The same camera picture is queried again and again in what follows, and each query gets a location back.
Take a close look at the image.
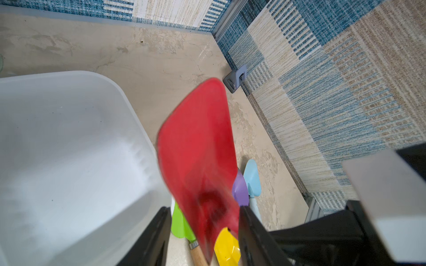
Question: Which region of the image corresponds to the grey hole punch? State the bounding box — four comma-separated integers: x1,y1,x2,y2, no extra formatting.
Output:
223,65,247,94

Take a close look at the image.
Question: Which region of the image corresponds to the light blue shovel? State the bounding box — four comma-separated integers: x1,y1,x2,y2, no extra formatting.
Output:
243,159,262,222

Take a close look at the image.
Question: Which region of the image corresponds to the green shovel wooden handle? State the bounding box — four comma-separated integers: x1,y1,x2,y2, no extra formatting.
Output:
171,199,209,266

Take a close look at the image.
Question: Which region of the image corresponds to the white plastic storage box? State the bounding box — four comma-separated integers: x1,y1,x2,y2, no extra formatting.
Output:
1,71,172,266

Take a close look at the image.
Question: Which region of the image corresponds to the yellow shovel blue tip right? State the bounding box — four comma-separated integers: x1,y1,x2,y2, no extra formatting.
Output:
214,228,241,266

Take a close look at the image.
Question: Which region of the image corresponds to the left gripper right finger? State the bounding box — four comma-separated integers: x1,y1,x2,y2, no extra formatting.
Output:
238,206,292,266

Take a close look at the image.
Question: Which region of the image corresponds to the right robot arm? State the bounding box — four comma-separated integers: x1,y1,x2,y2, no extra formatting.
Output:
271,144,426,266

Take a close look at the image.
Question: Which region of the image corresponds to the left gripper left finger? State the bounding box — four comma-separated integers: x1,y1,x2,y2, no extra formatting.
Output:
117,207,172,266

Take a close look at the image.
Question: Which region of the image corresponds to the red shovel wooden handle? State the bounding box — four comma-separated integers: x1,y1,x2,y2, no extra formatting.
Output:
156,78,240,263

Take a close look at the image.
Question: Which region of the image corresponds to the purple shovel pink handle right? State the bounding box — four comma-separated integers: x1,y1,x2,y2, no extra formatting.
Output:
232,169,249,206

